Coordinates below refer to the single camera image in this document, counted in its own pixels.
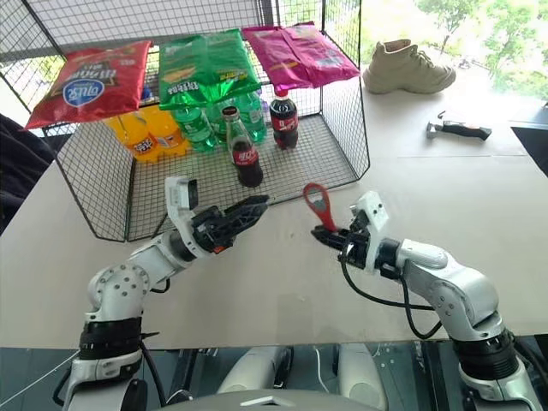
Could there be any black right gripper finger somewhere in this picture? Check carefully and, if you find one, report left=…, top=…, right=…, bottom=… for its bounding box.
left=310, top=228, right=351, bottom=241
left=315, top=235, right=348, bottom=253

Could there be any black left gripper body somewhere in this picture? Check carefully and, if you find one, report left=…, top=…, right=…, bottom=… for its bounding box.
left=190, top=205, right=237, bottom=257

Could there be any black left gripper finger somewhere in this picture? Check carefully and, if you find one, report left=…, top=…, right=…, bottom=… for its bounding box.
left=221, top=202, right=270, bottom=240
left=222, top=194, right=271, bottom=220

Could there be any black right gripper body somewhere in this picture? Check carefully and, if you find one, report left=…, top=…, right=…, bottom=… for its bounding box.
left=337, top=211, right=374, bottom=271

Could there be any red bottle opener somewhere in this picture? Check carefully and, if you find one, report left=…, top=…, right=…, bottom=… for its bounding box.
left=302, top=182, right=340, bottom=235

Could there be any glass cola bottle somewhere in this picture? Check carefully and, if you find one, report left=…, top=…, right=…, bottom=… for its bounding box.
left=221, top=104, right=265, bottom=189

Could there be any plastic cola bottle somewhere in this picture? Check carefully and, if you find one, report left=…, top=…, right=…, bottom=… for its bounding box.
left=268, top=89, right=301, bottom=151

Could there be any green plastic soda bottle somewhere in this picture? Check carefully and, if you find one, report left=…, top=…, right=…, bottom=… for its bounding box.
left=205, top=100, right=232, bottom=145
left=172, top=106, right=218, bottom=153
left=236, top=90, right=269, bottom=143

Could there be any orange plastic soda bottle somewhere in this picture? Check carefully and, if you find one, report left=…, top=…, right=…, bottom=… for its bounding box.
left=140, top=105, right=190, bottom=160
left=105, top=111, right=160, bottom=164

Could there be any silver rounded robot leg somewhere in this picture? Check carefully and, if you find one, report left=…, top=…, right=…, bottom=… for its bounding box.
left=217, top=344, right=293, bottom=396
left=337, top=342, right=389, bottom=411

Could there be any green chip bag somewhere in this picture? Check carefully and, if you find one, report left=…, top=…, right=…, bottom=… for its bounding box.
left=158, top=27, right=263, bottom=112

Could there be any magenta chip bag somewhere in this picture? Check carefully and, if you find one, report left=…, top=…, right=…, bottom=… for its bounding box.
left=241, top=22, right=362, bottom=92

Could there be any grey robot torso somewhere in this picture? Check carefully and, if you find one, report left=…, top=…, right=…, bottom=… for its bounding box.
left=164, top=388, right=374, bottom=411

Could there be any beige sneaker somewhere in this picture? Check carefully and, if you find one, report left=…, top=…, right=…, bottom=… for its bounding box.
left=362, top=39, right=457, bottom=96

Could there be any red chip bag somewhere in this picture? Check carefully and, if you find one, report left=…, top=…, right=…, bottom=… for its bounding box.
left=24, top=39, right=153, bottom=130

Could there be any dark cloth bundle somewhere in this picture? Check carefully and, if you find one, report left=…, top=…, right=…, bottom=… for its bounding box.
left=0, top=112, right=57, bottom=235

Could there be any black mat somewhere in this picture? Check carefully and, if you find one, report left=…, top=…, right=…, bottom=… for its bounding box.
left=509, top=99, right=548, bottom=177

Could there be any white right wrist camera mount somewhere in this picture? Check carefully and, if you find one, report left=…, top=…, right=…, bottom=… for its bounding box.
left=348, top=190, right=390, bottom=275

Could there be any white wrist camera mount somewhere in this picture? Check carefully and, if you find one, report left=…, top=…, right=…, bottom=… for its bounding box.
left=348, top=190, right=390, bottom=275
left=164, top=176, right=203, bottom=259

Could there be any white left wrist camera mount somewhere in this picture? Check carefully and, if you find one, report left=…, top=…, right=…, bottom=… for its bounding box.
left=164, top=176, right=203, bottom=259

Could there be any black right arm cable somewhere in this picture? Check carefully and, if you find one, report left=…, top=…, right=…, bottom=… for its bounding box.
left=339, top=247, right=444, bottom=342

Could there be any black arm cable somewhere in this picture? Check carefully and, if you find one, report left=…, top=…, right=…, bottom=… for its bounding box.
left=339, top=247, right=444, bottom=342
left=139, top=280, right=173, bottom=408

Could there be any black wire rack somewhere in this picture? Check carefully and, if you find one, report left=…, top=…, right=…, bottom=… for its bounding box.
left=0, top=0, right=372, bottom=243

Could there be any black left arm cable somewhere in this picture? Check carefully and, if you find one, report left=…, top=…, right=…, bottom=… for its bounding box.
left=139, top=280, right=173, bottom=408

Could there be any black handled hammer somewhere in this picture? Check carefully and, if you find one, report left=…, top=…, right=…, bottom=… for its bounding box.
left=425, top=119, right=493, bottom=143

